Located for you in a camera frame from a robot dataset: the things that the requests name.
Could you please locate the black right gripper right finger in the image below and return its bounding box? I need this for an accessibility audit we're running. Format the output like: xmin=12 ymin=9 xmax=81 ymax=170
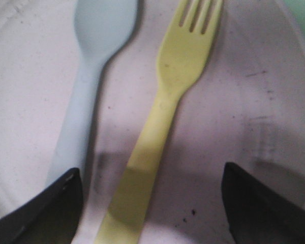
xmin=223 ymin=162 xmax=305 ymax=243

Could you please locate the yellow plastic fork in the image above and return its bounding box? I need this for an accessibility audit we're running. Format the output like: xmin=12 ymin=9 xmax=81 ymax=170
xmin=95 ymin=1 xmax=223 ymax=243

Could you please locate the light blue plastic spoon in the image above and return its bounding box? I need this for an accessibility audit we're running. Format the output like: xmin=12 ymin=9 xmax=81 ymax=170
xmin=46 ymin=1 xmax=138 ymax=185

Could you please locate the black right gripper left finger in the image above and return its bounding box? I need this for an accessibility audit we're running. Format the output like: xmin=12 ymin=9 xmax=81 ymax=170
xmin=0 ymin=168 xmax=83 ymax=243

